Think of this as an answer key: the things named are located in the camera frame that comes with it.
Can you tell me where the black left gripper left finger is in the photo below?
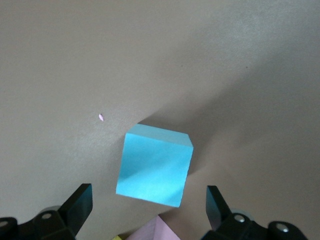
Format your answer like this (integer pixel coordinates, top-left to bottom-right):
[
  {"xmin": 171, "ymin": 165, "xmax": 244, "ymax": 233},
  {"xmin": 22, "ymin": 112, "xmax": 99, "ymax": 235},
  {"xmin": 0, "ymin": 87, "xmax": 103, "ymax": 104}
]
[{"xmin": 31, "ymin": 183, "xmax": 94, "ymax": 240}]

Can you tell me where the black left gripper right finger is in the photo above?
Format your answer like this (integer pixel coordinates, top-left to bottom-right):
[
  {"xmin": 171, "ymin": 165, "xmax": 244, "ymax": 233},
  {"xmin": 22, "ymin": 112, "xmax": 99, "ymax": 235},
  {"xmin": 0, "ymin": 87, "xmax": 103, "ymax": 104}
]
[{"xmin": 202, "ymin": 185, "xmax": 253, "ymax": 240}]

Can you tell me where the light blue foam block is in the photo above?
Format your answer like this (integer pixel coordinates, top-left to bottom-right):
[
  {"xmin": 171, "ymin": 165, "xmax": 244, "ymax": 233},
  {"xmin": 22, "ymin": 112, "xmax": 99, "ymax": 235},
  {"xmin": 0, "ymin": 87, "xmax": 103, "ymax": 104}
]
[{"xmin": 115, "ymin": 123, "xmax": 195, "ymax": 208}]

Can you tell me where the pink foam block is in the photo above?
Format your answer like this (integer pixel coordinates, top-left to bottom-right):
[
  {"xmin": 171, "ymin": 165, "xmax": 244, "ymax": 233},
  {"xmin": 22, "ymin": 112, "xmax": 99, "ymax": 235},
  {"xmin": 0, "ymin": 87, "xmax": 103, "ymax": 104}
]
[{"xmin": 129, "ymin": 215, "xmax": 185, "ymax": 240}]

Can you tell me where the brown table cover sheet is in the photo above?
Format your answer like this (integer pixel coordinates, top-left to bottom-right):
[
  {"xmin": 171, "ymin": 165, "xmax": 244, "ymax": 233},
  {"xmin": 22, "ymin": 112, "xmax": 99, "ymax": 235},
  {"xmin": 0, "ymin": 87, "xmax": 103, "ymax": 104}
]
[{"xmin": 0, "ymin": 0, "xmax": 320, "ymax": 240}]

